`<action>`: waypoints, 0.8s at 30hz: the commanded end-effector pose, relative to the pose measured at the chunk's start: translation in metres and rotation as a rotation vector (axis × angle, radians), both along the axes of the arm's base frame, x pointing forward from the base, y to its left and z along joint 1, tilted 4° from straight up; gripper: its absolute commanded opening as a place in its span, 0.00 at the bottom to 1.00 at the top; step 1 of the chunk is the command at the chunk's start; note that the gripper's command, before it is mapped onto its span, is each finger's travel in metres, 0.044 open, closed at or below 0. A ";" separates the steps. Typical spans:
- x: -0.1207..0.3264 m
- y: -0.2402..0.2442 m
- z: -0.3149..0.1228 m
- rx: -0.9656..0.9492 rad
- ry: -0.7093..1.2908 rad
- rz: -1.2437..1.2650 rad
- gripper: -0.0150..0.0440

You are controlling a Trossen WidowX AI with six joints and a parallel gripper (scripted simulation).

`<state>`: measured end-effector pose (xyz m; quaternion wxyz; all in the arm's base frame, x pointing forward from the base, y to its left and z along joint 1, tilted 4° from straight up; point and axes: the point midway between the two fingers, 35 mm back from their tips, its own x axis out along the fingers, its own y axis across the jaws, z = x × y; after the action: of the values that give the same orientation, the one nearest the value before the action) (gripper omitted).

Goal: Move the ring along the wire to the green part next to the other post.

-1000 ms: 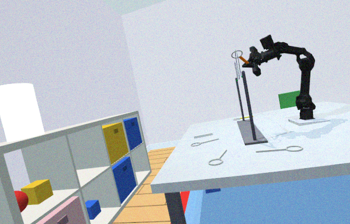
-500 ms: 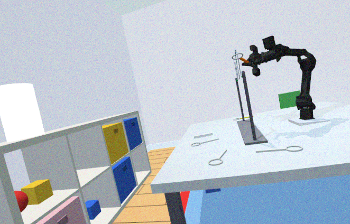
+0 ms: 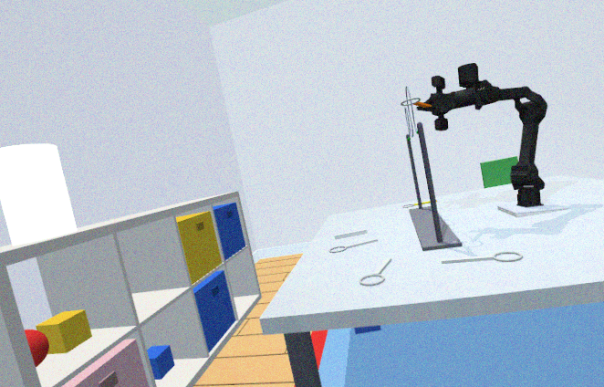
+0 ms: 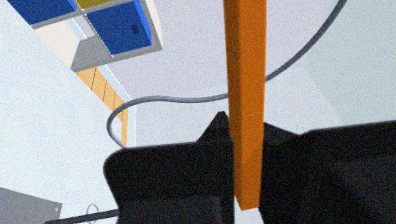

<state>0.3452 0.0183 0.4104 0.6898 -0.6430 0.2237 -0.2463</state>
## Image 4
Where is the orange handle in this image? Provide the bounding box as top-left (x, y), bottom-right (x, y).
top-left (223, 0), bottom-right (267, 211)

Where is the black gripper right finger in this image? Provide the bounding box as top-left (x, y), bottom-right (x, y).
top-left (257, 120), bottom-right (396, 224)

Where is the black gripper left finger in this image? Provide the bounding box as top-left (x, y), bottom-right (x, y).
top-left (103, 111), bottom-right (235, 224)

